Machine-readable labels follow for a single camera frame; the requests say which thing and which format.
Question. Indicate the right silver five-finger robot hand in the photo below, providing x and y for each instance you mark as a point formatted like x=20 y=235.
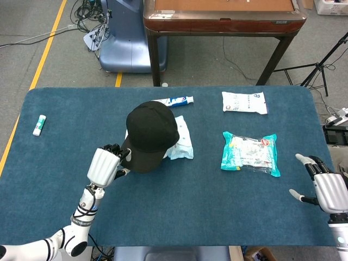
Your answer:
x=331 y=193

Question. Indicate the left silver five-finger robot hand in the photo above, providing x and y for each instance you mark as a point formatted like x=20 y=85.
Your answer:
x=102 y=167

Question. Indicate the black baseball cap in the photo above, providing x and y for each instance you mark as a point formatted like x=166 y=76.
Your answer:
x=150 y=133

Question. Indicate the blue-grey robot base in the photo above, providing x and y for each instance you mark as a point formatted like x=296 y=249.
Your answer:
x=122 y=51

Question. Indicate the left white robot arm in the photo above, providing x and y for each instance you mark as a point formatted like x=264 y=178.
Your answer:
x=81 y=217

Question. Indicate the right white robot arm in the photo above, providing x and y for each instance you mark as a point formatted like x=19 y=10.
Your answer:
x=340 y=239

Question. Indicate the green wet wipes pack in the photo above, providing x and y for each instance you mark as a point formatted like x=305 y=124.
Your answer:
x=126 y=133

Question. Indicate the black equipment box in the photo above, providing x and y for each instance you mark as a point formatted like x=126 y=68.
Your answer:
x=335 y=131

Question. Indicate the white power strip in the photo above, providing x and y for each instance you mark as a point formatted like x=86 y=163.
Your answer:
x=337 y=118

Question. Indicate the white green glue stick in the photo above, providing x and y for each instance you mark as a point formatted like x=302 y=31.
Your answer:
x=39 y=125

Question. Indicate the light blue wet wipes pack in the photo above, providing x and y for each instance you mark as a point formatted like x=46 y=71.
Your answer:
x=185 y=146

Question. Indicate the blue felt table cover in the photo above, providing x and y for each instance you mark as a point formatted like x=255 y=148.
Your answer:
x=176 y=212

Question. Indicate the teal clear snack bag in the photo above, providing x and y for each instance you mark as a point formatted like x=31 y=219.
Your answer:
x=248 y=153

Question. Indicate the open cardboard box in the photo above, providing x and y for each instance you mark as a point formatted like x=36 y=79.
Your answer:
x=258 y=254

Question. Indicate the blue white toothpaste tube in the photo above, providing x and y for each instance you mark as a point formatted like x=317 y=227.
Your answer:
x=180 y=100

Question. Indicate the grey-blue robot torso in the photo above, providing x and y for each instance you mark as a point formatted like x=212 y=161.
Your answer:
x=171 y=254

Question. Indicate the black tripod stand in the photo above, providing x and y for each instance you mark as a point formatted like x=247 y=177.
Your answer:
x=316 y=68

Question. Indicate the white printed pouch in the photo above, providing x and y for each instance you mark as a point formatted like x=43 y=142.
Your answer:
x=243 y=102

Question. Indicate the white storage box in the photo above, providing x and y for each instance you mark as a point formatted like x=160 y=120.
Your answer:
x=330 y=6

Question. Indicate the brown mahjong table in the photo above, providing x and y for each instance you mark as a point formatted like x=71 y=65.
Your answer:
x=223 y=23

